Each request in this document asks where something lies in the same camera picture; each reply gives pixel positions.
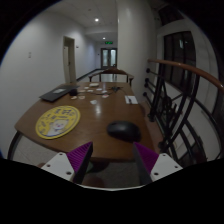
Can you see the flat white box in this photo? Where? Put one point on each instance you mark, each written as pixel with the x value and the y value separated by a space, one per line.
pixel 94 85

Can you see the white notepad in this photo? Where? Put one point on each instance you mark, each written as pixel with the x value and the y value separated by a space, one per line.
pixel 133 100

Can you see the beige sticker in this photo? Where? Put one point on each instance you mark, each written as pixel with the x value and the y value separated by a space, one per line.
pixel 74 98

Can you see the black pen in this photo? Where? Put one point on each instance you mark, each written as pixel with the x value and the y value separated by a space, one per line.
pixel 129 100

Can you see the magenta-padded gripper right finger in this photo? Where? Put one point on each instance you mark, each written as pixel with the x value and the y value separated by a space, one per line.
pixel 165 166

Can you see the small red and white card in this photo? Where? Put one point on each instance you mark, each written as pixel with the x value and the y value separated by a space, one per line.
pixel 105 96

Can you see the glass double door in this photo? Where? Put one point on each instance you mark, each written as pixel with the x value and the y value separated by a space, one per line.
pixel 109 58

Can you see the black railing with wooden handrail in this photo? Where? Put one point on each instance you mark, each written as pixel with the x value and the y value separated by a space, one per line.
pixel 186 67

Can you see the white side door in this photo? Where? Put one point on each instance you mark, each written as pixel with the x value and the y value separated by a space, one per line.
pixel 69 60

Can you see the dark window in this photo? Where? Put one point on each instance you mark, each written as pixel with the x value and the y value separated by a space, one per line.
pixel 180 56

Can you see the black computer mouse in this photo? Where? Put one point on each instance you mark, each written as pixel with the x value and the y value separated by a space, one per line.
pixel 123 131

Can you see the round yellow printed mouse pad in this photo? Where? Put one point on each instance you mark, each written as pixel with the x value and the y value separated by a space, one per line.
pixel 58 121

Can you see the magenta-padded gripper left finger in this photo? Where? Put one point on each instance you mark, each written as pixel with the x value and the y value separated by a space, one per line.
pixel 60 165

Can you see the black closed laptop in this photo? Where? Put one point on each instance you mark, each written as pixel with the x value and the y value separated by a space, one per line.
pixel 56 93

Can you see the green exit sign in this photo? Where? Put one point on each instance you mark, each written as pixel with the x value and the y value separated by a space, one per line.
pixel 109 42

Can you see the small black box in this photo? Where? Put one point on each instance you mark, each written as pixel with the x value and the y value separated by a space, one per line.
pixel 73 92

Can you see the wooden armchair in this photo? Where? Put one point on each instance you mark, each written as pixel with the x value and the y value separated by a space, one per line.
pixel 111 71

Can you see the orange sticker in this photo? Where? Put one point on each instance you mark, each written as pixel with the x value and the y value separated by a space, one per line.
pixel 81 97

